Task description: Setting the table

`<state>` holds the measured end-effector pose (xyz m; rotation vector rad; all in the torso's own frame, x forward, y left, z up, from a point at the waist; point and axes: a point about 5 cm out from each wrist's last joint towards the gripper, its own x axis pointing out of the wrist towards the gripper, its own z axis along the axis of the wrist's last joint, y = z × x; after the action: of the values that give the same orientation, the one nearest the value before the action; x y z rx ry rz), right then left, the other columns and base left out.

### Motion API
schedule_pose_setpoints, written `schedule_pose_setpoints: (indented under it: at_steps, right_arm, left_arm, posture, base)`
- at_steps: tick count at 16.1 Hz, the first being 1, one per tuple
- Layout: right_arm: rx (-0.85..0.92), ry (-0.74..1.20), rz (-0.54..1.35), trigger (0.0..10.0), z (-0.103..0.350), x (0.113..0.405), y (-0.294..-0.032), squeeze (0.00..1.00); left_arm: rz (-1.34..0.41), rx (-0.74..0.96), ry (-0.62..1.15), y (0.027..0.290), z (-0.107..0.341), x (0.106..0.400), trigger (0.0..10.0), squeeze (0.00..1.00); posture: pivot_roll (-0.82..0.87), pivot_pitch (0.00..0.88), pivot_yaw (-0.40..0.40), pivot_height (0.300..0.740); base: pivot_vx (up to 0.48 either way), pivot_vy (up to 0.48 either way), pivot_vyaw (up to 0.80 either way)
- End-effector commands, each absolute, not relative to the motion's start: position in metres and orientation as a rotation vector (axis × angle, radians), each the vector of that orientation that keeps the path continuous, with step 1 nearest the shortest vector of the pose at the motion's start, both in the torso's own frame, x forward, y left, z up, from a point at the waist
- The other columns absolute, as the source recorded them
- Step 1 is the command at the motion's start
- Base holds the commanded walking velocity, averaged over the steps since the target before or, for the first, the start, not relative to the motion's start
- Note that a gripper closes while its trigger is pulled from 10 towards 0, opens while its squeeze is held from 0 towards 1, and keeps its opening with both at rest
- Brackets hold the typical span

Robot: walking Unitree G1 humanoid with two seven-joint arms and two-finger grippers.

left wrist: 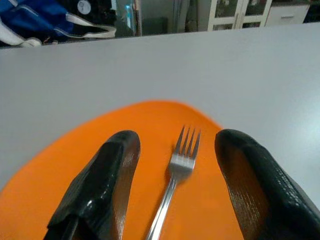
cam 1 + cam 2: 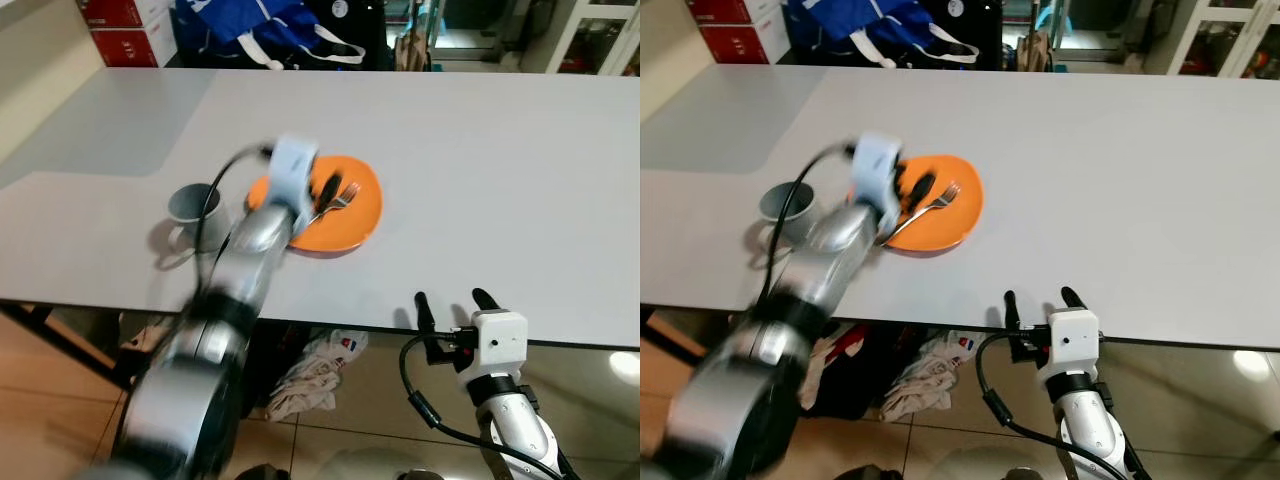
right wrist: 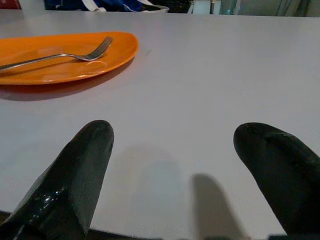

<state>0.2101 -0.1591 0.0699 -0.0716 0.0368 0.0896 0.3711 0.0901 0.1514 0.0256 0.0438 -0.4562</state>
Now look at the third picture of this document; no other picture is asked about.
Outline silver metal fork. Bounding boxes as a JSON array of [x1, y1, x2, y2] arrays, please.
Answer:
[[0, 36, 114, 71]]

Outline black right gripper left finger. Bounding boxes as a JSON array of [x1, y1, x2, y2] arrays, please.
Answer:
[[0, 119, 115, 240]]

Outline orange oval plate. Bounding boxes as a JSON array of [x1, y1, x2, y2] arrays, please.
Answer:
[[0, 31, 139, 86]]

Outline blue bag with white straps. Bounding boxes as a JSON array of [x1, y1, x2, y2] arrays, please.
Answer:
[[44, 0, 171, 13]]

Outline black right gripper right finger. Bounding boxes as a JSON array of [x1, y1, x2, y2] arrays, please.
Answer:
[[233, 121, 320, 240]]

